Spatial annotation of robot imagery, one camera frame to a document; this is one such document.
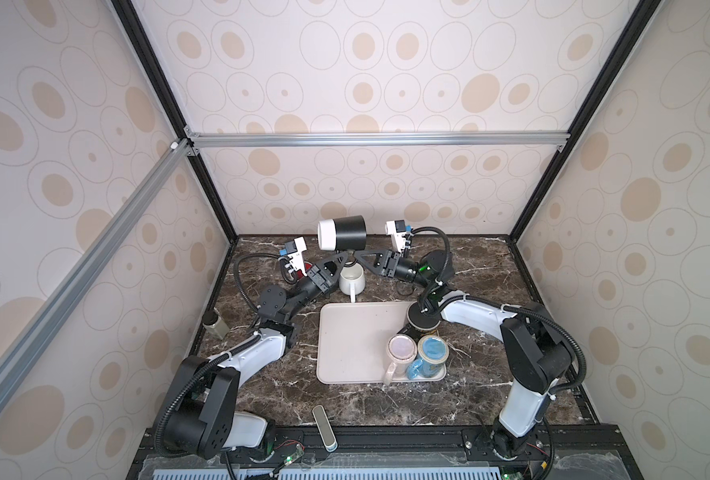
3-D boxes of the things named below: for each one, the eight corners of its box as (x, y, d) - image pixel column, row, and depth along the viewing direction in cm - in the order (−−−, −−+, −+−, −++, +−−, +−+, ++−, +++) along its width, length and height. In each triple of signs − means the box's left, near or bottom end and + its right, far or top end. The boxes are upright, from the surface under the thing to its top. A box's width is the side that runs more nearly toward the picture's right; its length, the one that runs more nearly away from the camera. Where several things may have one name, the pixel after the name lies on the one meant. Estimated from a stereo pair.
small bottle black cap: (212, 339, 94) (200, 324, 87) (218, 322, 98) (206, 307, 90) (229, 339, 94) (217, 325, 87) (234, 323, 98) (223, 307, 90)
